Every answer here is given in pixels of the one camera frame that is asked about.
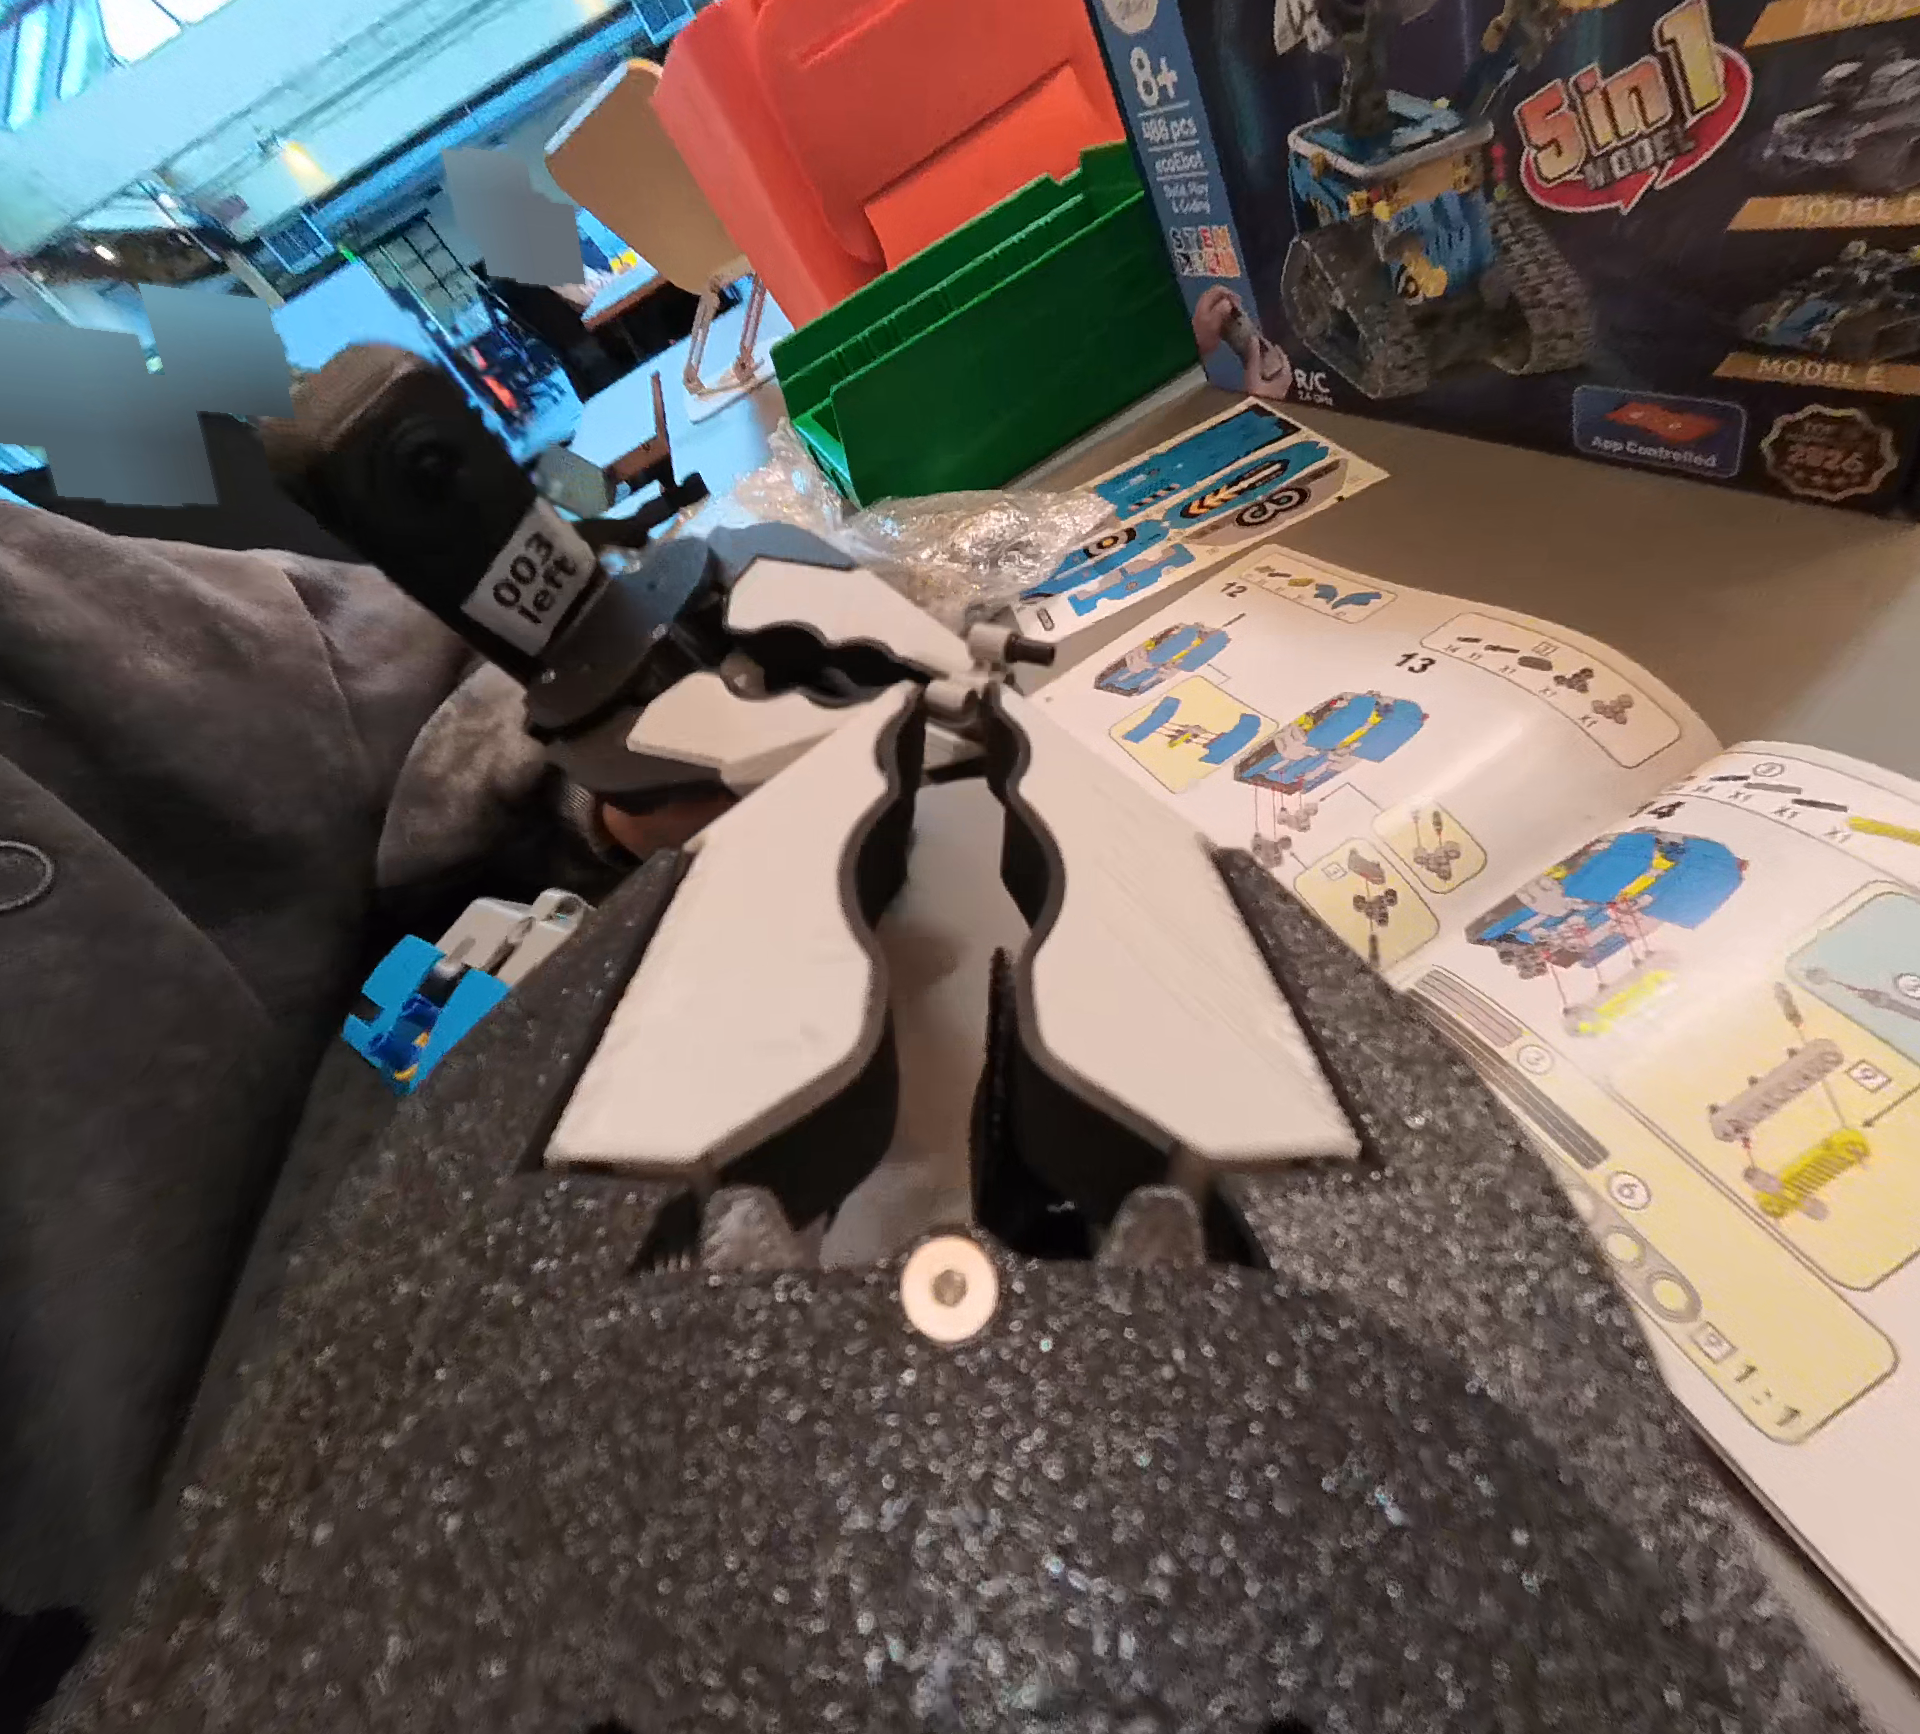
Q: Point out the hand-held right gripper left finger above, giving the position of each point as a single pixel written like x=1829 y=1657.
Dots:
x=720 y=999

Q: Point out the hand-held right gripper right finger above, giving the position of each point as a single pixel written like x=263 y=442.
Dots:
x=1184 y=999

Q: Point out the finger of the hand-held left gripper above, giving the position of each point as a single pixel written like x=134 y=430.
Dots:
x=840 y=609
x=750 y=729

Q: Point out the grey beam with holes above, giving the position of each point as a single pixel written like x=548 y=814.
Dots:
x=986 y=646

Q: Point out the building instruction booklet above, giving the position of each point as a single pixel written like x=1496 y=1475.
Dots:
x=1500 y=745

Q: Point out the person's left forearm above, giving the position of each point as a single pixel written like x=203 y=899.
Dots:
x=481 y=775

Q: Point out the grey desk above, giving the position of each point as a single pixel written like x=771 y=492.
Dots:
x=1650 y=595

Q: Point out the person's left hand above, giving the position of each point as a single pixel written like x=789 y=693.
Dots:
x=645 y=831

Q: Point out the clear bubble wrap bag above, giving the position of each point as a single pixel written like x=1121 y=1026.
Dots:
x=960 y=542

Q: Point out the green plastic bin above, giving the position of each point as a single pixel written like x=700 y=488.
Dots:
x=1020 y=368

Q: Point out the grey blue toy robot body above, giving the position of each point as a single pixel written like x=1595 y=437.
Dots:
x=420 y=999

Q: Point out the light wooden stand panel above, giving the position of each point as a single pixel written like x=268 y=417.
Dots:
x=645 y=175

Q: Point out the blue sticker sheet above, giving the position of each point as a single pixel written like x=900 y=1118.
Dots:
x=1201 y=488

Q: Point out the orange plastic case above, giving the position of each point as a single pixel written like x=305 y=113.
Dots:
x=900 y=85

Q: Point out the dark toy kit box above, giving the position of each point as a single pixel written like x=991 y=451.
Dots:
x=1500 y=189

